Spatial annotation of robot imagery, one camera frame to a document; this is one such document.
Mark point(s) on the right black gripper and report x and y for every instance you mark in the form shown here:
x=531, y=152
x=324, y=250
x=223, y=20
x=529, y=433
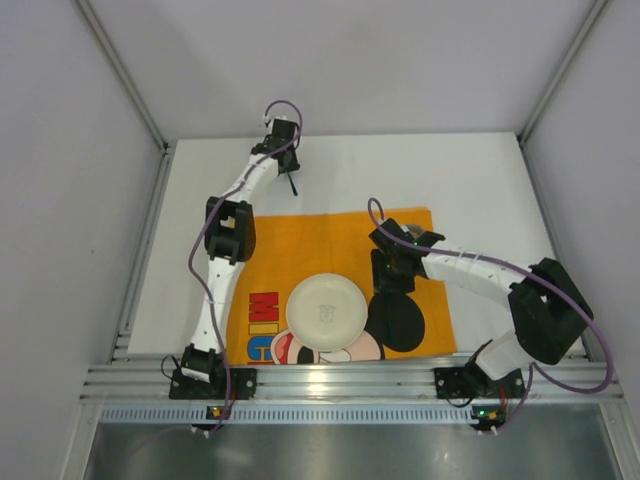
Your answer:
x=391, y=282

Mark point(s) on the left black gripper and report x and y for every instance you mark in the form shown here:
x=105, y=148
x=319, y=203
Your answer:
x=288, y=166

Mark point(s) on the cream round plate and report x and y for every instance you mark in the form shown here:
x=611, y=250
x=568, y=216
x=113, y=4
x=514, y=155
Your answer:
x=326, y=312

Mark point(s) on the orange cartoon mouse placemat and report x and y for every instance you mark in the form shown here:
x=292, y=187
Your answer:
x=290, y=249

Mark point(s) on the small grey metal cup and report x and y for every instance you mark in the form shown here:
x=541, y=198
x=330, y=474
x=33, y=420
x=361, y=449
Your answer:
x=414, y=230

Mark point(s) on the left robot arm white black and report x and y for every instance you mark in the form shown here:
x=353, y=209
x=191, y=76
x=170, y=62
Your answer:
x=229, y=239

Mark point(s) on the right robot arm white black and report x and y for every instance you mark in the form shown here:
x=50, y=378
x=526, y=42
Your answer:
x=547, y=310

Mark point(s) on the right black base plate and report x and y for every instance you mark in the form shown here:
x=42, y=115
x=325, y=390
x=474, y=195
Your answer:
x=470, y=382

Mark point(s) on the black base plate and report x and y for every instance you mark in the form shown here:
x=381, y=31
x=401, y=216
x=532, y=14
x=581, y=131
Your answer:
x=470, y=382
x=243, y=386

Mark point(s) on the left aluminium frame post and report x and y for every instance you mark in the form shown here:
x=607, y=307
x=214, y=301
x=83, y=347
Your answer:
x=120, y=70

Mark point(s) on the aluminium frame post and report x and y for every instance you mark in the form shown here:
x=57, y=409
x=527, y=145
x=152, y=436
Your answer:
x=594, y=14
x=120, y=70

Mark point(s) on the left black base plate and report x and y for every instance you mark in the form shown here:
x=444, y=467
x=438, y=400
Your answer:
x=243, y=386

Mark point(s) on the aluminium mounting rail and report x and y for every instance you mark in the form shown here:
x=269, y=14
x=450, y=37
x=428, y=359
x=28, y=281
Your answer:
x=399, y=381

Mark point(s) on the right aluminium frame post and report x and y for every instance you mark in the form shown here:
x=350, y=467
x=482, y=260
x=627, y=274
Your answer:
x=594, y=14

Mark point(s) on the perforated grey cable duct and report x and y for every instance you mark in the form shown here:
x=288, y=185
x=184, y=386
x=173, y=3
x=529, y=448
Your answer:
x=310, y=414

